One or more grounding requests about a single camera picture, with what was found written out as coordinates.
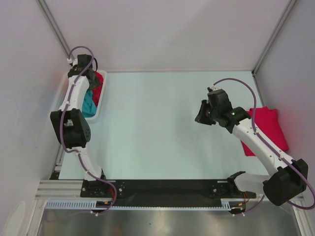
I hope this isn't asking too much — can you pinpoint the teal t shirt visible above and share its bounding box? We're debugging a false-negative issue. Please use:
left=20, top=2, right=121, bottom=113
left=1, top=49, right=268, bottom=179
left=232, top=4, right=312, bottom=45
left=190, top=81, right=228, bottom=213
left=82, top=90, right=97, bottom=118

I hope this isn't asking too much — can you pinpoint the white perforated plastic basket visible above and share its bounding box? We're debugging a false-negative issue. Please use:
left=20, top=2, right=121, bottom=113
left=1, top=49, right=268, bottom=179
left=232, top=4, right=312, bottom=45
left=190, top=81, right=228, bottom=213
left=57, top=70, right=107, bottom=123

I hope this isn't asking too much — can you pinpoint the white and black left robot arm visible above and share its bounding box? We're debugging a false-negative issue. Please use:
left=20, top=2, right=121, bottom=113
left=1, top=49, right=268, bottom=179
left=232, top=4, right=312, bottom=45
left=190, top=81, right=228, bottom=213
left=50, top=54, right=109, bottom=197

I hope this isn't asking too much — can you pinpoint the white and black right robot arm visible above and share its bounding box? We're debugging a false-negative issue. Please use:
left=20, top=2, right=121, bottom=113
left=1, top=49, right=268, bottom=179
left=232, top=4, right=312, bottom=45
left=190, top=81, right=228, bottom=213
left=195, top=88, right=308, bottom=206

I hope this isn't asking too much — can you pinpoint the crimson t shirt in basket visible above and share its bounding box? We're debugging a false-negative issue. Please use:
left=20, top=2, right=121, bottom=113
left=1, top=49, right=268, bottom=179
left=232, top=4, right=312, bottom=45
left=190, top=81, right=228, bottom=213
left=92, top=72, right=104, bottom=106

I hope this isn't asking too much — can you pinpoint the folded crimson t shirt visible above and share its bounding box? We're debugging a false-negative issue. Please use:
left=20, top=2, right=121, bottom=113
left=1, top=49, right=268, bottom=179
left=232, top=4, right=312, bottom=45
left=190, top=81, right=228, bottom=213
left=255, top=106, right=289, bottom=151

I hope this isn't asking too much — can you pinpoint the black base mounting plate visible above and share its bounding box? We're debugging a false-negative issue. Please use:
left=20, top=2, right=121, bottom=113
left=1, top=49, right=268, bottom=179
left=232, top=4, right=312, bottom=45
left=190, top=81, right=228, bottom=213
left=80, top=179, right=256, bottom=208

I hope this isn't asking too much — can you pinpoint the white slotted cable duct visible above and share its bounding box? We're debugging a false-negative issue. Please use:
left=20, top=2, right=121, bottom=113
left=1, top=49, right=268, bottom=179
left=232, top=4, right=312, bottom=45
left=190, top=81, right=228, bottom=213
left=45, top=198, right=247, bottom=211

